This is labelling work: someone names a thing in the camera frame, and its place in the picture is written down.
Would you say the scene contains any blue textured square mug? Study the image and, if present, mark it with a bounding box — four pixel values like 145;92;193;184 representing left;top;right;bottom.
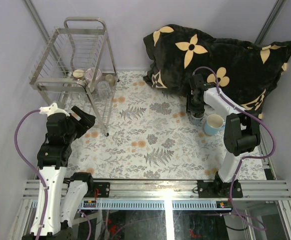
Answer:
189;112;204;126

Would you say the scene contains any light blue ceramic mug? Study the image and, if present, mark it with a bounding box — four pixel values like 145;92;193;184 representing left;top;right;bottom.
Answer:
203;114;226;136

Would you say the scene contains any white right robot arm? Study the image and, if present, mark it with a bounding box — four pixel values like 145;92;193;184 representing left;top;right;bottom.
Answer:
186;74;261;198

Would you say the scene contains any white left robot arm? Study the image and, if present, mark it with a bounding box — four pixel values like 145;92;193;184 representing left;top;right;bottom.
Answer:
22;103;96;240

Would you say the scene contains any steel two-tier dish rack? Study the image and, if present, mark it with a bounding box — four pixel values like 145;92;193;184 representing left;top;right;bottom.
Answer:
29;16;119;136

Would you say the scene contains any clear glass tumbler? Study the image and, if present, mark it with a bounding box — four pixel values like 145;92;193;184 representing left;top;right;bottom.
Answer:
97;80;111;99

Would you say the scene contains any olive green ceramic mug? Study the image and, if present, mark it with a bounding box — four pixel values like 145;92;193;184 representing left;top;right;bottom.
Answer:
104;74;116;88

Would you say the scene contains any pink ribbed ceramic mug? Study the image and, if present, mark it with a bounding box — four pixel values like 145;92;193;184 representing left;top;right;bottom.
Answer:
84;67;103;86

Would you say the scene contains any floral patterned table mat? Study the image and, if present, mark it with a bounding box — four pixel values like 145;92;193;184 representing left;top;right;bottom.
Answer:
37;70;269;180

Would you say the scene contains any black floral plush pillow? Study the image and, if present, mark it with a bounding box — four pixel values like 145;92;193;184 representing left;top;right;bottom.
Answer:
143;24;291;118

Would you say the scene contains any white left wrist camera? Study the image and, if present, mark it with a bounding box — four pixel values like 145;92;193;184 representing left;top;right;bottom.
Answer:
39;102;70;117

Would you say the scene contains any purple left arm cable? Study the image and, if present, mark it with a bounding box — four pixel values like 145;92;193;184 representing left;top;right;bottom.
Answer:
13;109;49;240

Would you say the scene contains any aluminium front rail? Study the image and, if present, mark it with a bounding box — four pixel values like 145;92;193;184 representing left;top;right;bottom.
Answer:
23;180;291;212

